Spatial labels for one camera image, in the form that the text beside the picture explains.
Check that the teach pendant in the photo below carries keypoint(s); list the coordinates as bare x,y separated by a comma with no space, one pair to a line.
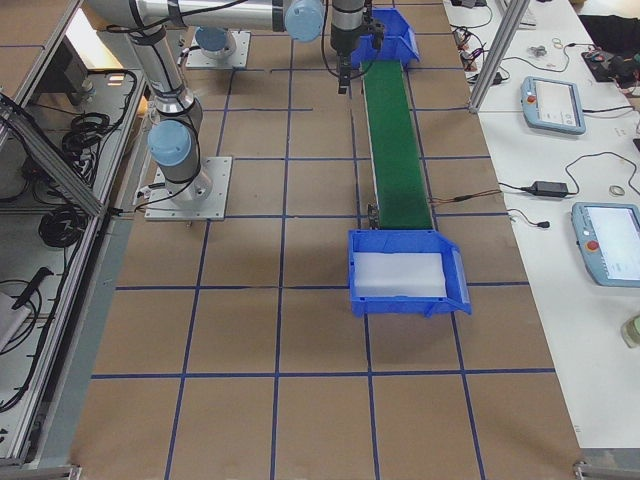
607,236
552,105

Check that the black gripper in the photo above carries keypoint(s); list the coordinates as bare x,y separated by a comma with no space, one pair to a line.
343,41

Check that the blue receiving bin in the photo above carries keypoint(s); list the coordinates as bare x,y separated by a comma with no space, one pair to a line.
457,296

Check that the near teach pendant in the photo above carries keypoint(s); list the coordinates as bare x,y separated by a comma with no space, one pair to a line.
607,236

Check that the black power adapter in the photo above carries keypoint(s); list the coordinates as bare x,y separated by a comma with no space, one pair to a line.
549,189

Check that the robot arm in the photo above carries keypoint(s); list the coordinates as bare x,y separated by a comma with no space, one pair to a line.
174,142

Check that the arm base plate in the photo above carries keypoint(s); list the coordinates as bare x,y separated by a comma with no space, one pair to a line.
216,48
204,199

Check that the far teach pendant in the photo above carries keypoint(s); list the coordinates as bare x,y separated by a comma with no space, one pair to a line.
552,105

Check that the green conveyor belt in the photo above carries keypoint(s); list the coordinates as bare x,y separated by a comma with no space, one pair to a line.
399,183

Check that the blue bin with buttons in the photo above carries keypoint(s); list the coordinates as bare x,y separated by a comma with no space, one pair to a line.
399,42

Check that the aluminium frame post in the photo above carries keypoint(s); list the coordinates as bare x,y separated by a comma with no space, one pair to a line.
501,42

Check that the white foam pad receiving bin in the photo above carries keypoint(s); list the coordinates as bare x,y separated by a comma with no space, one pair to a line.
398,274

